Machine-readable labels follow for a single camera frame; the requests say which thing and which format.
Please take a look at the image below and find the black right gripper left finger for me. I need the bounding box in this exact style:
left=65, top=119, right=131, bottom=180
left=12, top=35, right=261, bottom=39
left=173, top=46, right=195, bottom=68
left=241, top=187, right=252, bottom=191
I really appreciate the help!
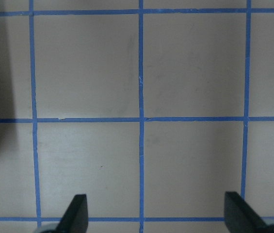
left=55, top=194, right=89, bottom=233

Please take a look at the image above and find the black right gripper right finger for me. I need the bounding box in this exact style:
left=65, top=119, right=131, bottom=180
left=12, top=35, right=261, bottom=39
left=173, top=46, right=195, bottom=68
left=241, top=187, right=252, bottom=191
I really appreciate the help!
left=224, top=191, right=272, bottom=233

